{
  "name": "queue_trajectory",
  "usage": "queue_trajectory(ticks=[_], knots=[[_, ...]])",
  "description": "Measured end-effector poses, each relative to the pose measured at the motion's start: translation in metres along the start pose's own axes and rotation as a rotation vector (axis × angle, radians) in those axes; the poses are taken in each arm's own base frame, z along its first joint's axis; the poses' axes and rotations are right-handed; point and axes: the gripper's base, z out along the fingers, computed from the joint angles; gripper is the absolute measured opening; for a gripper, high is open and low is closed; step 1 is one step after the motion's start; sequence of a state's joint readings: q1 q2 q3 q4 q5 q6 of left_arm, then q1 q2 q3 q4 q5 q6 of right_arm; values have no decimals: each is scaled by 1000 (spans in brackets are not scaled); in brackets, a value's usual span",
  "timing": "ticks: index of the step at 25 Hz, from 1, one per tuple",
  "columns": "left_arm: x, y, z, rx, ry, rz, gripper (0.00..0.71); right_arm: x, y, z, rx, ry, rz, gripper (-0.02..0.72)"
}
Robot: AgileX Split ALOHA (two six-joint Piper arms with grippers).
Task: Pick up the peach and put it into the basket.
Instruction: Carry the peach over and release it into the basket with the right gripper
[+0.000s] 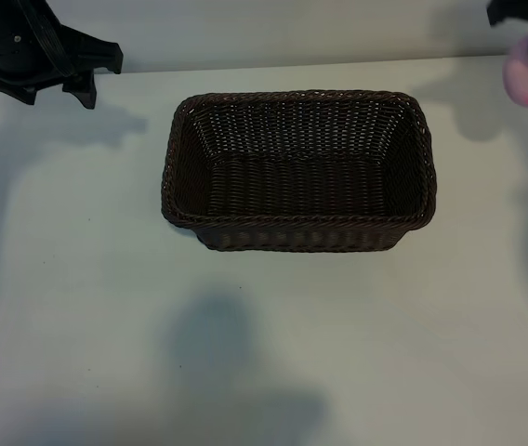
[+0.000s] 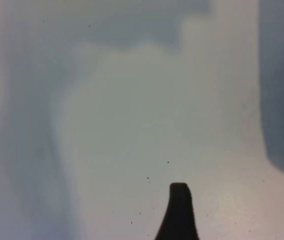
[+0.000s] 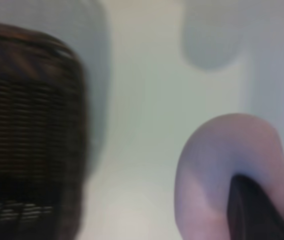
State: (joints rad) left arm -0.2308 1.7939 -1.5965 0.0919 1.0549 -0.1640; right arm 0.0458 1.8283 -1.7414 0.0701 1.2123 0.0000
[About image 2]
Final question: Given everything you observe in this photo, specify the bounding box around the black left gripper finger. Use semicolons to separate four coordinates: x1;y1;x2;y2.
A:
154;182;200;240

